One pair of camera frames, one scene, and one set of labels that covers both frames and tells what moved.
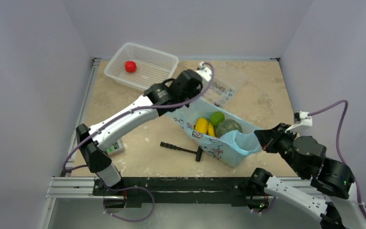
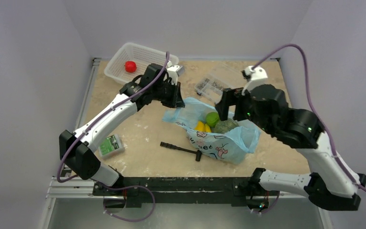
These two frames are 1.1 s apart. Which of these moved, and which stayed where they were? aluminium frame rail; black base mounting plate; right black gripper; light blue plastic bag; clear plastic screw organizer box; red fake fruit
Moved: right black gripper; light blue plastic bag
Stayed: black base mounting plate; aluminium frame rail; red fake fruit; clear plastic screw organizer box
